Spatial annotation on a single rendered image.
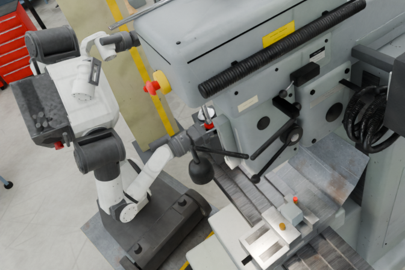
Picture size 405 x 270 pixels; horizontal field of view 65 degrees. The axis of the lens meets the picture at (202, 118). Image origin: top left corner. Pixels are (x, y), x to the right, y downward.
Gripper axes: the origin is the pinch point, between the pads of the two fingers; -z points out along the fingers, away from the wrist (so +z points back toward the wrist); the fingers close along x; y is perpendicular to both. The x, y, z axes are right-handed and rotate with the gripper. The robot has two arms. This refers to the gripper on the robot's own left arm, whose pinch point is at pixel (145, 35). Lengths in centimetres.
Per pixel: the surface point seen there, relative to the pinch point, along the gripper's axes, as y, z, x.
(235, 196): -86, 6, 14
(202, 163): -59, 42, 54
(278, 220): -95, 13, 40
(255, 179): -72, 29, 56
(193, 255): -104, 26, -10
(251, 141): -61, 29, 61
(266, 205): -94, 3, 25
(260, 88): -48, 32, 75
